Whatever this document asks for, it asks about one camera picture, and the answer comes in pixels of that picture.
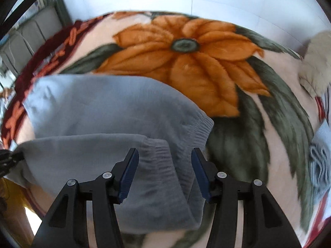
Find light blue knitted cloth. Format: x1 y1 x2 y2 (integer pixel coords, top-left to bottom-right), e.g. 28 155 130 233
309 121 331 207

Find beige pillow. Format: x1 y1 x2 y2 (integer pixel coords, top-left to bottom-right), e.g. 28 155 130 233
299 31 331 99

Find floral plush blanket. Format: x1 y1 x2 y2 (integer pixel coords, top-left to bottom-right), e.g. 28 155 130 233
0 10 331 248

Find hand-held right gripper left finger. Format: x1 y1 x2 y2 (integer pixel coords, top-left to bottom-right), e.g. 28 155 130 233
31 148 140 248

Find grey pants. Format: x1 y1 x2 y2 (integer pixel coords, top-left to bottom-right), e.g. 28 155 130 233
16 74 215 235

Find grey radiator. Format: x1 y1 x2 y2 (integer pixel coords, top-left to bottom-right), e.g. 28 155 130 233
0 5 65 83

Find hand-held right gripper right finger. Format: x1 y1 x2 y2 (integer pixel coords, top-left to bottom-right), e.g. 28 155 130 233
191 147 302 248

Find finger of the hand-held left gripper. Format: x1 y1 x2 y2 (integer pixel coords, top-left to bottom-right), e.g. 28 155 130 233
0 148 25 179

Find red striped sheet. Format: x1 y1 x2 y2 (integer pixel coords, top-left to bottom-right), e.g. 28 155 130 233
302 88 331 248

